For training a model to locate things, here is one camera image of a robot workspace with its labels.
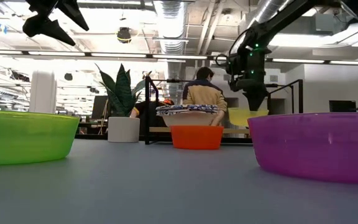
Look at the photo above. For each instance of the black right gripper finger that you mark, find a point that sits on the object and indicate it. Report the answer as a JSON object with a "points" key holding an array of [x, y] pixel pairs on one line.
{"points": [[252, 99], [260, 99]]}

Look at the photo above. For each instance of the green snake plant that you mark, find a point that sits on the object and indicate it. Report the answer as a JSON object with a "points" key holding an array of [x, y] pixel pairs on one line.
{"points": [[121, 93]]}

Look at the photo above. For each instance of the silver ceiling air duct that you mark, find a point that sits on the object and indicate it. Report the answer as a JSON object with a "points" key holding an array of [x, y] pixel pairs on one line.
{"points": [[170, 25], [266, 7]]}

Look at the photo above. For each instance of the white bowl with patterned cloth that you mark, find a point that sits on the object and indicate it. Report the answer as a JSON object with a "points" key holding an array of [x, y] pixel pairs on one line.
{"points": [[188, 119]]}

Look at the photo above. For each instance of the black computer monitor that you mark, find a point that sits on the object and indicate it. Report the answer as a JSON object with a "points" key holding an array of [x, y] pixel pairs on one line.
{"points": [[99, 107], [342, 106]]}

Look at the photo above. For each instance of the long ceiling light strip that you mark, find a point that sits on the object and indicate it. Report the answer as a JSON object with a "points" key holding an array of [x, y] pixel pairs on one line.
{"points": [[117, 55], [322, 61]]}

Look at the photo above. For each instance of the purple plastic bowl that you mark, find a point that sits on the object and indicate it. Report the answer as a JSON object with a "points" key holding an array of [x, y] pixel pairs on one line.
{"points": [[315, 146]]}

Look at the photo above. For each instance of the white cylindrical plant pot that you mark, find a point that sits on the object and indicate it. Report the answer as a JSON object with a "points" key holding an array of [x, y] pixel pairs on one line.
{"points": [[123, 129]]}

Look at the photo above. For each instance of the blue patterned paper bowl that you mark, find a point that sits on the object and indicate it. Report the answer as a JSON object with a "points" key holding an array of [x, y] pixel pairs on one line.
{"points": [[185, 108]]}

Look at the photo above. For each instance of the green plastic bowl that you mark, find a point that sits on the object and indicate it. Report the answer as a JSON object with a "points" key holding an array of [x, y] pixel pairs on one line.
{"points": [[23, 137]]}

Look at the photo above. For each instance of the person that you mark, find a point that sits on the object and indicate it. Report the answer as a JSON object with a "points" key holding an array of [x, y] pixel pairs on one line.
{"points": [[202, 93], [140, 109]]}

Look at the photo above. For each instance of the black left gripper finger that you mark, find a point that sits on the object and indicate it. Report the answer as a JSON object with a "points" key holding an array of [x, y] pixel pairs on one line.
{"points": [[73, 12], [45, 29]]}

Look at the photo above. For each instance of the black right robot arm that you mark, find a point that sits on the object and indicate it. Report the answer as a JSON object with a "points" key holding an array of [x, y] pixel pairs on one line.
{"points": [[291, 18]]}

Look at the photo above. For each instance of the orange plastic bowl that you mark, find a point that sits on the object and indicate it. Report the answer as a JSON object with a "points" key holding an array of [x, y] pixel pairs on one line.
{"points": [[196, 137]]}

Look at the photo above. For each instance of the yellow plastic bowl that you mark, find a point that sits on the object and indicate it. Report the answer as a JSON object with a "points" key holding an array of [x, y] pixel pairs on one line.
{"points": [[244, 117]]}

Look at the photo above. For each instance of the white round column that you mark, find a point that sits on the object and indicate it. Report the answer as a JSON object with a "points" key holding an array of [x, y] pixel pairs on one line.
{"points": [[43, 91]]}

